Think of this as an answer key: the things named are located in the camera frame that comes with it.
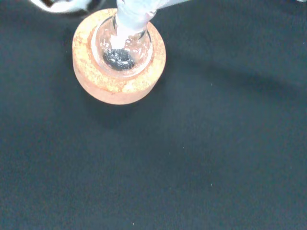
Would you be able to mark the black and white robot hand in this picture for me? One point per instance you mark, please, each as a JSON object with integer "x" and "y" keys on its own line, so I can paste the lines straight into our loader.
{"x": 67, "y": 6}

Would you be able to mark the glass round-bottom flask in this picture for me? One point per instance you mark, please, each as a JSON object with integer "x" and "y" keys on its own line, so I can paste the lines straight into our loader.
{"x": 120, "y": 60}

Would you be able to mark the black bench cloth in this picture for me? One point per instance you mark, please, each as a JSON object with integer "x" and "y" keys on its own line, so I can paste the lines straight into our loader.
{"x": 192, "y": 155}

